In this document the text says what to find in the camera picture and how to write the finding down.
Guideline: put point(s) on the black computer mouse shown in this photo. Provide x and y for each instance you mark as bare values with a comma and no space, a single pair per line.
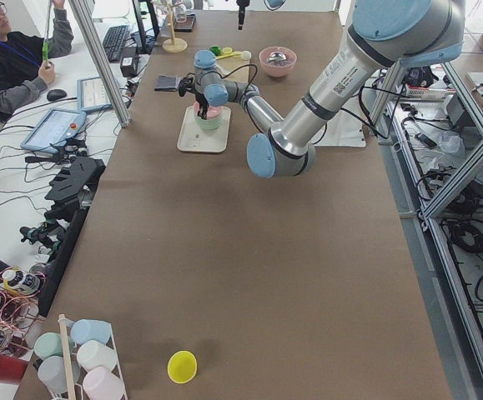
54,95

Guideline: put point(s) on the wooden mug tree stand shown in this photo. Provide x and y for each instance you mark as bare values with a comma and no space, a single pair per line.
171,43

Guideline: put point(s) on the grey plastic cup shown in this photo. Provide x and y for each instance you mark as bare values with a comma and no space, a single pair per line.
51,373

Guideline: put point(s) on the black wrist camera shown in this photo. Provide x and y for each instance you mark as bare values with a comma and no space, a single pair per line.
186,85

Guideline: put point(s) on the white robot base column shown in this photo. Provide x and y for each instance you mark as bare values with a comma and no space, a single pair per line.
344,130

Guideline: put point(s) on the aluminium frame post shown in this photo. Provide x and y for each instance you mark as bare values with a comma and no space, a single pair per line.
100,60

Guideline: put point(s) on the wooden cutting board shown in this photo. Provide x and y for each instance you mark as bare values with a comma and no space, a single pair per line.
235,68

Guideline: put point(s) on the white plastic cup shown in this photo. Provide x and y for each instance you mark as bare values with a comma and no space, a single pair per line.
94,354

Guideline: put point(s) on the seated person black sweater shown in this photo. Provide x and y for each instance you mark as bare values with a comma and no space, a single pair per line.
25,69

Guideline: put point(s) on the green lime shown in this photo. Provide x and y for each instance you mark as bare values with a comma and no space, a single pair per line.
215,50

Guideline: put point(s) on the blue plastic cup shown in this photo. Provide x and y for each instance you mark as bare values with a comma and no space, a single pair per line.
85,330

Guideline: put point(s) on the yellow plastic knife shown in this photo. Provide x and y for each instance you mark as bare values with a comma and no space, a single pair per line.
236,54

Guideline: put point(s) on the stacked green bowls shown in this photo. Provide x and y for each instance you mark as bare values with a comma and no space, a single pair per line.
208,124

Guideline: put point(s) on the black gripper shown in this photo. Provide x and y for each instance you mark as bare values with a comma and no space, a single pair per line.
241,5
200,100

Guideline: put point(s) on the grey folded cloth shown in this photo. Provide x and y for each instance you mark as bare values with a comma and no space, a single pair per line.
165,83

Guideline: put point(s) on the black keyboard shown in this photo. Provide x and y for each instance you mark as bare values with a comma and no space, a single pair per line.
113,42

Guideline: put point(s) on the cream rabbit tray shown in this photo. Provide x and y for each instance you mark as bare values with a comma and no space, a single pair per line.
193,139

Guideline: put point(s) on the pink plastic cup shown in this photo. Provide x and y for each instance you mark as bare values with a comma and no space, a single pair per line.
100,383

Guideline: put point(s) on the white cup rack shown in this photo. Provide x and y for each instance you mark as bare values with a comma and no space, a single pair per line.
73,371

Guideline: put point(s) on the blue teach pendant tablet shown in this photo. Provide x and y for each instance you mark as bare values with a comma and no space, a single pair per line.
56,127

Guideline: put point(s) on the green plastic cup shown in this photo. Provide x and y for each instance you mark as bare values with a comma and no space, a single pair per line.
47,345

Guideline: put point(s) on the small pink bowl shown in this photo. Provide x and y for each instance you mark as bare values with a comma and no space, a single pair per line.
213,112

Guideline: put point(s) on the yellow plastic cup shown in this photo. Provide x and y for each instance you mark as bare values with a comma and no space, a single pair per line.
182,367

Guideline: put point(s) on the large pink ice bowl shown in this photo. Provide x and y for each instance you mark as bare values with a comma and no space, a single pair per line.
277,70

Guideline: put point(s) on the black tool stand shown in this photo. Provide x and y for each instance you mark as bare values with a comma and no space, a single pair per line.
63,221

